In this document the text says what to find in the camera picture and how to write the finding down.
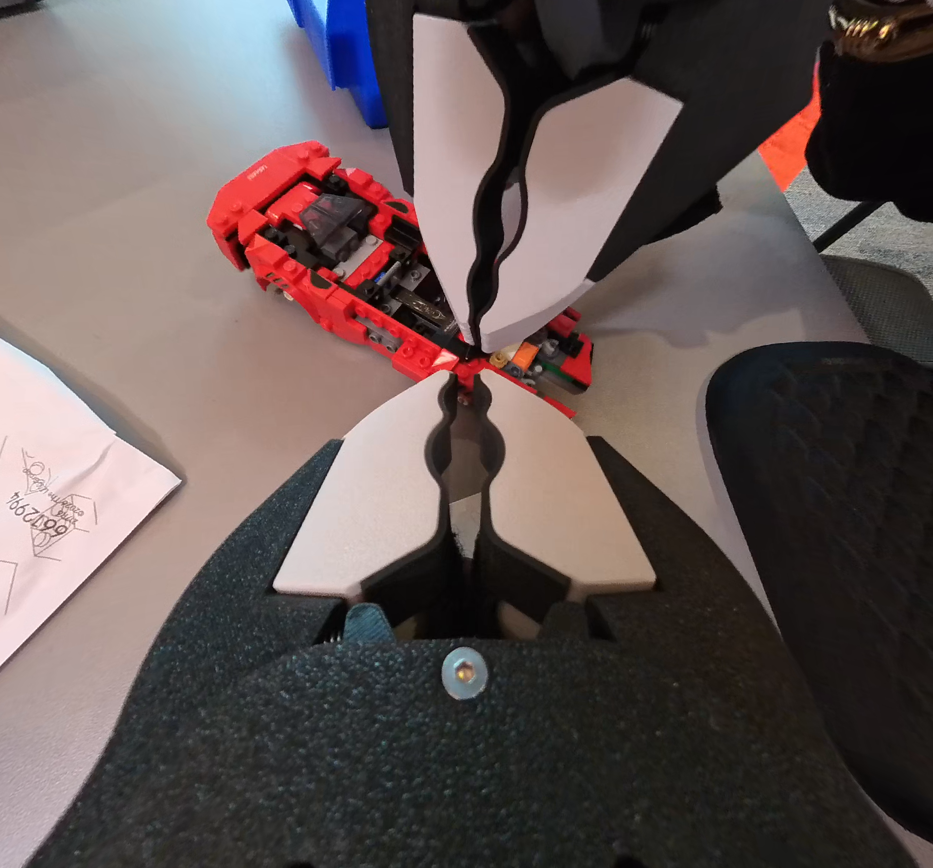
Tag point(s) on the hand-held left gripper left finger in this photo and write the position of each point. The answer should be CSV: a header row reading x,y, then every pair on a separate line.
x,y
364,503

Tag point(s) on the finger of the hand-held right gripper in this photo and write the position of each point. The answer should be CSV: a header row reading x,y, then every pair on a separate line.
x,y
590,190
452,139

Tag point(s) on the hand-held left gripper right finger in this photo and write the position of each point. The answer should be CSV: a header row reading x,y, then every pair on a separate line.
x,y
568,511

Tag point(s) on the red toy brick car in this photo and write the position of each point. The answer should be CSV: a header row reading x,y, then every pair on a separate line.
x,y
291,168

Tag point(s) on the person's right forearm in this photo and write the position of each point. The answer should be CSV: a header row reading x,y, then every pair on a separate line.
x,y
875,132

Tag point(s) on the blue plastic bin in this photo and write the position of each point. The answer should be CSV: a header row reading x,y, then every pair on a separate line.
x,y
350,22

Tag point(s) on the black table leg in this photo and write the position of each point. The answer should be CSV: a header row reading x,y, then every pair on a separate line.
x,y
849,225

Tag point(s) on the mesh office chair seat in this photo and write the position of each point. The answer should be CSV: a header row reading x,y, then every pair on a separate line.
x,y
882,307

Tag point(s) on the white paper bag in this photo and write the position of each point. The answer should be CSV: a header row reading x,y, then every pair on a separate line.
x,y
73,481

